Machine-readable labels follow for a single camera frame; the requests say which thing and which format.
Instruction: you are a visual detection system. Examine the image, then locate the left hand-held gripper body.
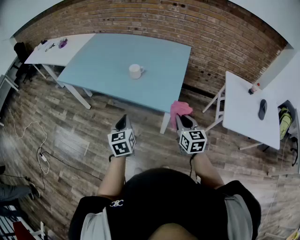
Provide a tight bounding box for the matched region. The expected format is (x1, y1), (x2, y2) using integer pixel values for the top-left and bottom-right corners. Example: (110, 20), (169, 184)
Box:
(107, 126), (136, 157)

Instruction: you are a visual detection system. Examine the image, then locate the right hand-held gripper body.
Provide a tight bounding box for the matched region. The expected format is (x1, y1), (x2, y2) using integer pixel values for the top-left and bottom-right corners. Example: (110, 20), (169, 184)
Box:
(176, 125), (208, 156)

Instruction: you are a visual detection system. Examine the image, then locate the pink cloth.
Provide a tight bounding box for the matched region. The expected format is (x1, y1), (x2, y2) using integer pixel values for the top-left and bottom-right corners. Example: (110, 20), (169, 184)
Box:
(170, 100), (194, 129)

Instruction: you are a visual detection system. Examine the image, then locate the white ceramic mug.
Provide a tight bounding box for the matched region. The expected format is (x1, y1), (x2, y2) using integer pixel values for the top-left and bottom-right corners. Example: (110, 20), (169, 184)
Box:
(128, 64), (145, 80)

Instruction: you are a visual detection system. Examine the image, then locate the person's right forearm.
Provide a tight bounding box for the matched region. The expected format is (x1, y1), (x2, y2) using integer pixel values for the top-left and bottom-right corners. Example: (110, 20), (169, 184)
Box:
(192, 152), (225, 189)

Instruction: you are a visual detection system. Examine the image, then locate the person's left forearm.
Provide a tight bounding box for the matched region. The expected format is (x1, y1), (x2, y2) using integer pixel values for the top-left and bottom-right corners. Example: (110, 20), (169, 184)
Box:
(97, 154), (127, 199)

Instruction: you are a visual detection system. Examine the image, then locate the white table with slanted legs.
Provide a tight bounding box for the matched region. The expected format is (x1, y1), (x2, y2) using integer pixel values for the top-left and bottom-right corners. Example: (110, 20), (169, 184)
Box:
(202, 71), (281, 150)

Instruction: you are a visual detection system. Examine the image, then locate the person's torso in black shirt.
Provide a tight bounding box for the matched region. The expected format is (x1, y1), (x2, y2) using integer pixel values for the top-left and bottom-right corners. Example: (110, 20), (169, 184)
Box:
(68, 167), (262, 240)

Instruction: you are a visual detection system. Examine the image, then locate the light blue table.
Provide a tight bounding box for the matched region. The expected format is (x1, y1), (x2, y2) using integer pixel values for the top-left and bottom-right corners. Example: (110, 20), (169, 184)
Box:
(57, 33), (192, 135)

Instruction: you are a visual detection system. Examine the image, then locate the red-capped soda bottle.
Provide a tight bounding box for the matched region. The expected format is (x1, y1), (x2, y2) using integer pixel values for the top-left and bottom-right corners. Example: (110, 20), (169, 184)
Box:
(248, 82), (261, 95)

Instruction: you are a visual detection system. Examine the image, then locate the long white table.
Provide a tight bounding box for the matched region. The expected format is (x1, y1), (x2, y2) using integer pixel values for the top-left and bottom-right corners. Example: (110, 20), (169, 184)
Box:
(24, 33), (96, 89)

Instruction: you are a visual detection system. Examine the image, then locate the yellow-green bag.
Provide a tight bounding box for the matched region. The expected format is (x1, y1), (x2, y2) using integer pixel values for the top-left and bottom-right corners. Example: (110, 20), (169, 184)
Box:
(278, 106), (293, 140)

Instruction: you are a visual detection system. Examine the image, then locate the black chair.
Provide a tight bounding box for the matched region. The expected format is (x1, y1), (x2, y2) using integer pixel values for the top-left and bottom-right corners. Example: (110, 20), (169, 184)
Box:
(13, 42), (33, 84)

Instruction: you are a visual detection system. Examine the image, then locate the black metal rack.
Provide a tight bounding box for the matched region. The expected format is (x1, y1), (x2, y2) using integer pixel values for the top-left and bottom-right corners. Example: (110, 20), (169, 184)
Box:
(0, 203), (45, 240)

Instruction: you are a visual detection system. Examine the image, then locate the black floor cable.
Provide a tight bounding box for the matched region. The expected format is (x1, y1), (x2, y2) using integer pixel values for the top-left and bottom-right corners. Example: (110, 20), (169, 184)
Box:
(0, 151), (104, 190)

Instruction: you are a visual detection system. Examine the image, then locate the white floor cable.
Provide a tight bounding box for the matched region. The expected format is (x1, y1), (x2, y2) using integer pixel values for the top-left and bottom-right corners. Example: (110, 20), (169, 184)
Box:
(9, 112), (50, 175)

